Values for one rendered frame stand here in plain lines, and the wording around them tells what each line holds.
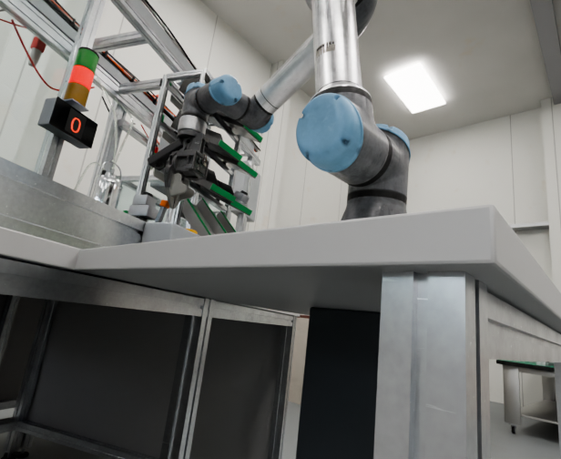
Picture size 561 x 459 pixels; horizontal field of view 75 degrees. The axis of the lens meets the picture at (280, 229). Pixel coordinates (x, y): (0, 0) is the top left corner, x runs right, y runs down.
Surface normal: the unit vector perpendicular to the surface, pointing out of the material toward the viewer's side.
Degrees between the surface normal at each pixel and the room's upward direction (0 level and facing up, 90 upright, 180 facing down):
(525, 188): 90
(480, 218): 90
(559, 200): 90
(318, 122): 100
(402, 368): 90
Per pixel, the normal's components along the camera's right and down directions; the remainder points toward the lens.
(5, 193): 0.94, 0.03
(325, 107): -0.66, -0.09
